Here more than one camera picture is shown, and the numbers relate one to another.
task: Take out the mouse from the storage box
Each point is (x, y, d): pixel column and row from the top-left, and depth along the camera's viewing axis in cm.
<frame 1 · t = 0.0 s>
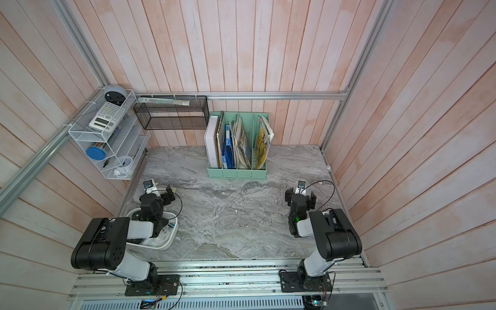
left hand: (161, 188, 93), fingers open
right hand: (302, 188, 94), fingers open
white storage box: (163, 239, 83), point 4 cm above the table
green magazine file holder: (236, 145, 95), point 22 cm above the table
white binder: (211, 141, 92), point 25 cm above the table
yellow picture book: (265, 137, 99), point 22 cm above the table
blue book: (228, 159, 105), point 10 cm above the table

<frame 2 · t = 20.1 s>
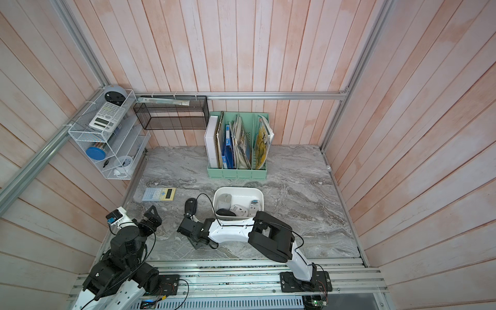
left hand: (147, 214, 73), fingers open
right hand: (199, 234, 87), fingers open
white storage box: (235, 194, 100), point 2 cm above the table
yellow blue calculator: (159, 194, 100), point 2 cm above the table
black slim mouse: (190, 206, 95), point 3 cm above the table
dark grey mouse: (224, 212, 90), point 5 cm above the table
white mouse with label: (254, 206, 94), point 3 cm above the table
the other named things where they were.

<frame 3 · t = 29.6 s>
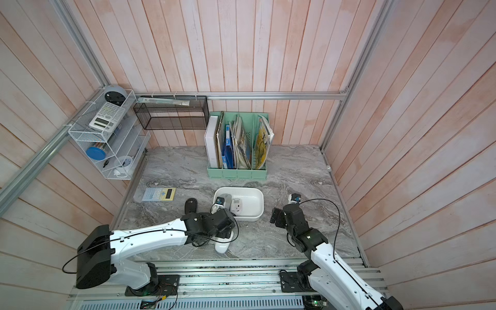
left hand: (220, 226, 80), fingers open
right hand: (280, 209, 84), fingers open
white mouse with label: (236, 206, 95), point 3 cm above the table
white mouse upside down: (221, 247, 83), point 2 cm above the table
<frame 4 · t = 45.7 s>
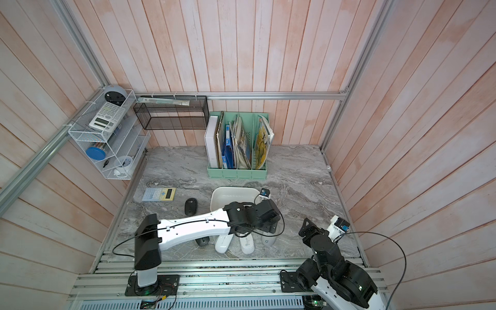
left hand: (264, 221, 76), fingers open
right hand: (309, 222, 71), fingers open
white mouse with label: (247, 243, 83), point 3 cm above the table
